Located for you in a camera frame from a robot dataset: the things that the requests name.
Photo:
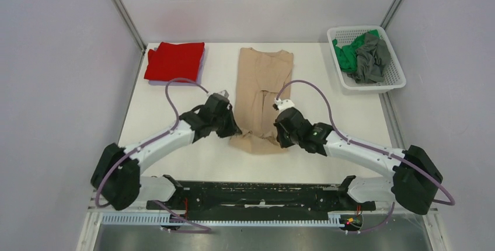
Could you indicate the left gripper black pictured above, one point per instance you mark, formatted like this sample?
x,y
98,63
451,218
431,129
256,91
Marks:
x,y
232,129

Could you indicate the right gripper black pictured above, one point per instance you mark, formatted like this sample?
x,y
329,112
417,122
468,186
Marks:
x,y
283,142

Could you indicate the beige t-shirt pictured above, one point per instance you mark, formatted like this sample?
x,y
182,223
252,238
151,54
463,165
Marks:
x,y
261,76

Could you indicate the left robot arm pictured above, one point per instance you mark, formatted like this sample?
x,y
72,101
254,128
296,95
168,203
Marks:
x,y
118,174

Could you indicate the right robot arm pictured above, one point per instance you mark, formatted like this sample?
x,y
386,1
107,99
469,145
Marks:
x,y
407,176

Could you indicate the red folded t-shirt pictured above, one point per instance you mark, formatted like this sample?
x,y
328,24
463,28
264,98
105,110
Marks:
x,y
169,61

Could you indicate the green t-shirt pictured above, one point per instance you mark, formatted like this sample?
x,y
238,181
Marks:
x,y
346,55

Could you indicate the white plastic basket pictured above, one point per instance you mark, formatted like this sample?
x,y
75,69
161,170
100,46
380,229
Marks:
x,y
394,76

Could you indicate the grey t-shirt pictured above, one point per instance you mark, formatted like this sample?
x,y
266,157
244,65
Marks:
x,y
373,58

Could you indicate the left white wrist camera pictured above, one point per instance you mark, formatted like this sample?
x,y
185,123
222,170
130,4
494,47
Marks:
x,y
224,93

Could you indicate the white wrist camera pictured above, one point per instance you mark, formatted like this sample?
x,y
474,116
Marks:
x,y
224,93
283,104

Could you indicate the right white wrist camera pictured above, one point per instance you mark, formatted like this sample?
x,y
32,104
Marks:
x,y
283,104

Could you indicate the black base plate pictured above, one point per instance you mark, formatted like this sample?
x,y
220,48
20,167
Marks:
x,y
237,201

